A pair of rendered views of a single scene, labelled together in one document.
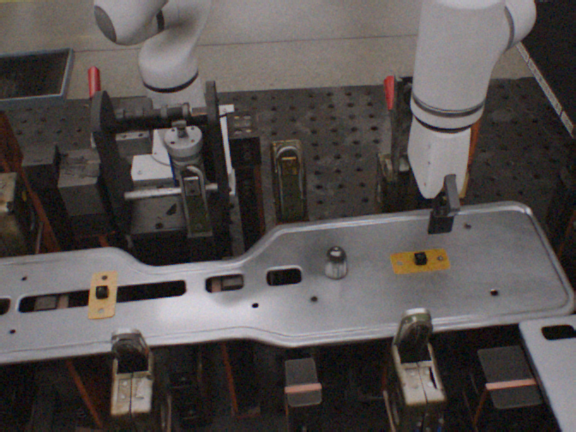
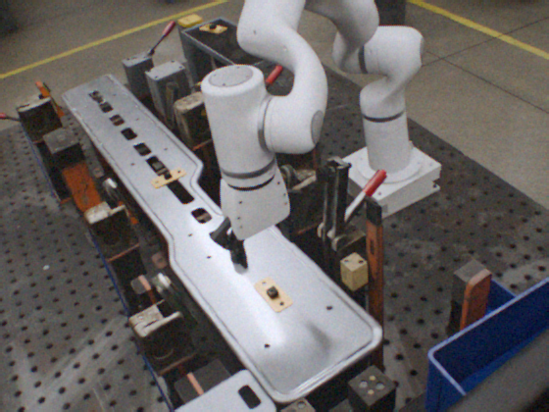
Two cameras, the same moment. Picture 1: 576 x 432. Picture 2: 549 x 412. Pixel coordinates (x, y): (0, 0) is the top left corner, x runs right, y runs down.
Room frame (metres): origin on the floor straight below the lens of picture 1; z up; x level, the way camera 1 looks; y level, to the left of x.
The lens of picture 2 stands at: (0.40, -0.84, 1.78)
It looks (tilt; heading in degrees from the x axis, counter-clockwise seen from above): 40 degrees down; 66
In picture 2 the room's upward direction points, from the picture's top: 9 degrees counter-clockwise
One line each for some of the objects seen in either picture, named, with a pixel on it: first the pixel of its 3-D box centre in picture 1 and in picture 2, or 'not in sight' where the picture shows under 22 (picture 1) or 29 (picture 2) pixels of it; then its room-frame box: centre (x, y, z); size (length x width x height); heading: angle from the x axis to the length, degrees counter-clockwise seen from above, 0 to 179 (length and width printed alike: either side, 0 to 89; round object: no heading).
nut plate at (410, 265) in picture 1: (420, 259); (273, 292); (0.64, -0.19, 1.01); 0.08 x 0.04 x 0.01; 94
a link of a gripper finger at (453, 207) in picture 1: (447, 186); (232, 226); (0.59, -0.20, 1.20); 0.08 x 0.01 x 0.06; 4
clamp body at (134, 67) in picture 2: not in sight; (150, 106); (0.74, 0.87, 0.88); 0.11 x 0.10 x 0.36; 4
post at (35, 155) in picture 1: (72, 238); not in sight; (0.82, 0.38, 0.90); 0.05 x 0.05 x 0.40; 4
